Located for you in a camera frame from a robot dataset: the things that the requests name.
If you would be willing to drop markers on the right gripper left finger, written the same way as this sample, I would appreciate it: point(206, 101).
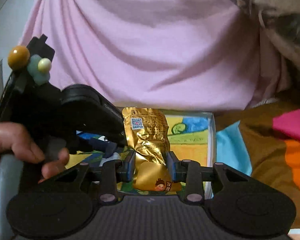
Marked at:
point(113, 172)

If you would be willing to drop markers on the person's left hand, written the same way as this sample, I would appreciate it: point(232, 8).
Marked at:
point(14, 137)

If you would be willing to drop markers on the pink hanging sheet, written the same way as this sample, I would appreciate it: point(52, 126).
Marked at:
point(173, 54)

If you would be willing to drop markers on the colourful cartoon bed blanket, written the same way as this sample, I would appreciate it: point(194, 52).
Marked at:
point(264, 143)

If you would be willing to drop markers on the flower phone mount charm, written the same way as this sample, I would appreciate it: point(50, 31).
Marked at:
point(38, 67)

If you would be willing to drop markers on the plastic wrapped bedding bundle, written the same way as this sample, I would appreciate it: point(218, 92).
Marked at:
point(279, 25)

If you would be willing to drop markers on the grey box with drawing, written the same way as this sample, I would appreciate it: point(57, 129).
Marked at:
point(192, 137)

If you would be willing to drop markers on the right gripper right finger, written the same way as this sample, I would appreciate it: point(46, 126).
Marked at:
point(188, 172)

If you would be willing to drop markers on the gold foil snack pouch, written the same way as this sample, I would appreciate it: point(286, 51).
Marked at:
point(146, 132)

